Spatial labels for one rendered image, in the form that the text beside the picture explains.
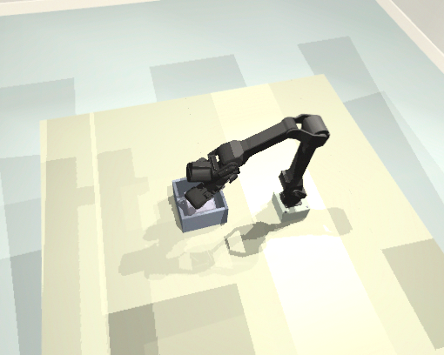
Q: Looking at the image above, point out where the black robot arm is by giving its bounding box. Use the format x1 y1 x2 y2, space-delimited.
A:
186 114 331 208

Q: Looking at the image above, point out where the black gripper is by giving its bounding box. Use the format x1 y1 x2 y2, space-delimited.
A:
185 174 238 210

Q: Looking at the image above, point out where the white square plate with hole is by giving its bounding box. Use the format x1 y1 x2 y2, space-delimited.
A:
185 198 216 215

